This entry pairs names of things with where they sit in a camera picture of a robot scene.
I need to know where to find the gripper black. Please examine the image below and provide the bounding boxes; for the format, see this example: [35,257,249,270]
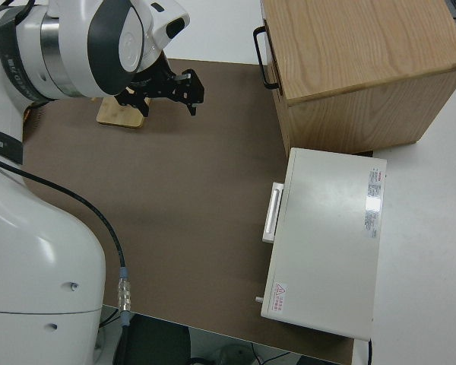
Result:
[116,56,205,118]

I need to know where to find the wooden mug tree stand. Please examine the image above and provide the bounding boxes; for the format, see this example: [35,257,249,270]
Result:
[96,97,146,131]

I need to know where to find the brown table mat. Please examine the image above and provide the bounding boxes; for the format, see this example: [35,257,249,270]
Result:
[22,59,356,365]

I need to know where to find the wooden cabinet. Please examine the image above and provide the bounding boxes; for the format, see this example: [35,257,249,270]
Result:
[260,0,456,156]

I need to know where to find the white toaster oven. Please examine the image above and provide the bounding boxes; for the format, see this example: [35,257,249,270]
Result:
[260,147,388,341]

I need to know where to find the black cabinet handle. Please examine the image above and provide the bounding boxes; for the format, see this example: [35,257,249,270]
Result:
[252,26,281,90]

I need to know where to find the silver oven door handle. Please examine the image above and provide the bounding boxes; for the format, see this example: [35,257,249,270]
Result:
[261,182,285,243]

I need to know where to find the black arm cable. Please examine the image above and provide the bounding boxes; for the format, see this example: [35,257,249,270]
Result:
[0,150,134,365]

